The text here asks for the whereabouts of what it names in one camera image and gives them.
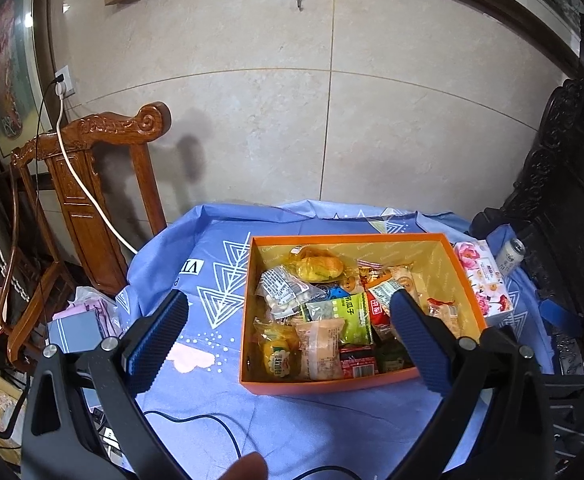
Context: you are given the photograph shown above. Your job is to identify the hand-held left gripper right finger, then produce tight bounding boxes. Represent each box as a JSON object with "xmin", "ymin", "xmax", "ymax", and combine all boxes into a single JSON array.
[{"xmin": 389, "ymin": 290, "xmax": 558, "ymax": 480}]

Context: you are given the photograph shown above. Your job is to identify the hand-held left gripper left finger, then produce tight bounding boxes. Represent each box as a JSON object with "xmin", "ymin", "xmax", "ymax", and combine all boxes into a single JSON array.
[{"xmin": 19, "ymin": 290, "xmax": 190, "ymax": 480}]

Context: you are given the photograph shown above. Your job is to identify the clear pastry packet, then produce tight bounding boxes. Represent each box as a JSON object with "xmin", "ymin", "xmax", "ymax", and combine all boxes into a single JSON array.
[{"xmin": 424, "ymin": 299, "xmax": 461, "ymax": 339}]

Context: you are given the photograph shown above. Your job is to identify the green snack packet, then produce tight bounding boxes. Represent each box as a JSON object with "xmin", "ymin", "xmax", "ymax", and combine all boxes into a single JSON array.
[{"xmin": 302, "ymin": 294, "xmax": 374, "ymax": 347}]

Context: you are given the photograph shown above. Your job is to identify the orange cardboard box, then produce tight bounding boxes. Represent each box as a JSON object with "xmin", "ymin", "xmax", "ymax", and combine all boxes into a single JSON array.
[{"xmin": 238, "ymin": 232, "xmax": 488, "ymax": 397}]

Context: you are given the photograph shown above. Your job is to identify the yellow cake packet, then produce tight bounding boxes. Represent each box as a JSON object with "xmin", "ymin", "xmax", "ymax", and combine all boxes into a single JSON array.
[{"xmin": 253, "ymin": 321, "xmax": 302, "ymax": 380}]

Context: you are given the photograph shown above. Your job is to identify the round bread bun packet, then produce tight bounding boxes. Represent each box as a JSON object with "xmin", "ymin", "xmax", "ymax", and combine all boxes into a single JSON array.
[{"xmin": 288, "ymin": 245, "xmax": 348, "ymax": 283}]

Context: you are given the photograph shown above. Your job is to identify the clear biscuit packet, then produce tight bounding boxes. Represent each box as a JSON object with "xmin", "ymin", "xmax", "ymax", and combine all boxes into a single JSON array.
[{"xmin": 256, "ymin": 266, "xmax": 313, "ymax": 317}]

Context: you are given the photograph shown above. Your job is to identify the person's left hand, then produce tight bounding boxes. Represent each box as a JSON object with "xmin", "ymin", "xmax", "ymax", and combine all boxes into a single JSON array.
[{"xmin": 217, "ymin": 451, "xmax": 269, "ymax": 480}]

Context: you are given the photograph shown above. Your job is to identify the white plastic bag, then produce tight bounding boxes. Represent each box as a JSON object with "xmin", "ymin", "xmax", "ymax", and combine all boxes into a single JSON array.
[{"xmin": 67, "ymin": 285, "xmax": 123, "ymax": 333}]

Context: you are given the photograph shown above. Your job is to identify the blue flat box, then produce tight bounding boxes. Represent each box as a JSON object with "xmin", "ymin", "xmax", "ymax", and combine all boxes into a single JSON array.
[{"xmin": 47, "ymin": 308, "xmax": 104, "ymax": 354}]

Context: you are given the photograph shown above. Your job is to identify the floral tissue box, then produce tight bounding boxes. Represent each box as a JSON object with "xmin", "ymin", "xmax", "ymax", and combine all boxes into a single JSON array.
[{"xmin": 452, "ymin": 240, "xmax": 515, "ymax": 326}]

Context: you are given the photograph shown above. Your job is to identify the white drink can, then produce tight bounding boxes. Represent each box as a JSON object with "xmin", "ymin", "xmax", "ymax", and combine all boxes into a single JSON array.
[{"xmin": 494, "ymin": 237, "xmax": 527, "ymax": 279}]

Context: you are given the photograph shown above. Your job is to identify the brown carved wooden chair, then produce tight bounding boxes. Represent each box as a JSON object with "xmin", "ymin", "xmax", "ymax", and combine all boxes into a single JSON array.
[{"xmin": 9, "ymin": 101, "xmax": 173, "ymax": 361}]

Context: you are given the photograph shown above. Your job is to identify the blue printed tablecloth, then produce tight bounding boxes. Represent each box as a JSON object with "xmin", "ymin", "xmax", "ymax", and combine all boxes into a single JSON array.
[{"xmin": 114, "ymin": 199, "xmax": 558, "ymax": 480}]

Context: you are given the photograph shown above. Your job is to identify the curved brown wooden armchair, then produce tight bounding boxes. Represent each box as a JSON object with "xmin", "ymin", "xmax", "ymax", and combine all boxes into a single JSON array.
[{"xmin": 0, "ymin": 160, "xmax": 75, "ymax": 361}]

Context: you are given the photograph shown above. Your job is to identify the dark carved wooden bench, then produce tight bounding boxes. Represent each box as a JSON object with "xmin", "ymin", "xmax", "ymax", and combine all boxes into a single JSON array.
[{"xmin": 467, "ymin": 15, "xmax": 584, "ymax": 480}]

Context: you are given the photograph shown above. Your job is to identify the white cable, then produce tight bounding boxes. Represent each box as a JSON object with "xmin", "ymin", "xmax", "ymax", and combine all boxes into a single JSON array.
[{"xmin": 54, "ymin": 80, "xmax": 139, "ymax": 254}]

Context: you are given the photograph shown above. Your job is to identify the black charger cable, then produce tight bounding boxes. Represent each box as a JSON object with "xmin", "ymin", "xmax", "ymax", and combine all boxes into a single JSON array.
[{"xmin": 34, "ymin": 74, "xmax": 67, "ymax": 137}]

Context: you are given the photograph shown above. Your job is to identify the white wall socket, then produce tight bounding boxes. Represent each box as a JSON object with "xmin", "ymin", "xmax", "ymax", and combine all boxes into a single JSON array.
[{"xmin": 54, "ymin": 65, "xmax": 78, "ymax": 99}]

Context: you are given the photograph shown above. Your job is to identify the red framed wall picture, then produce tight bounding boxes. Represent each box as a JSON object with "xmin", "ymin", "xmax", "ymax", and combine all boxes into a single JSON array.
[{"xmin": 0, "ymin": 0, "xmax": 49, "ymax": 161}]

